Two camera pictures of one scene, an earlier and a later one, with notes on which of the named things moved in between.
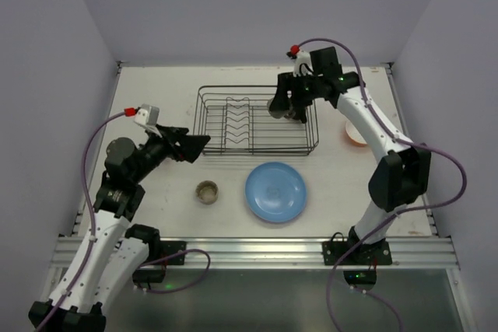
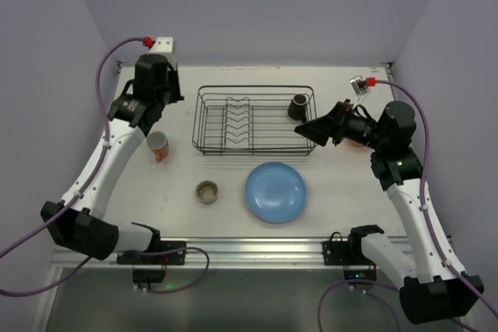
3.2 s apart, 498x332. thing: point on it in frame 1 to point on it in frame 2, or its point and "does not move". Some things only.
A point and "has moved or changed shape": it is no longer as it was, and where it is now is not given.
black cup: (300, 113) does not move
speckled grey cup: (207, 192) does not move
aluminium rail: (271, 253) does not move
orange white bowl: (353, 134) has moved or changed shape
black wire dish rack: (237, 121) does not move
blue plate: (275, 192) does not move
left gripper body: (173, 141) to (156, 110)
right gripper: (292, 89) to (337, 123)
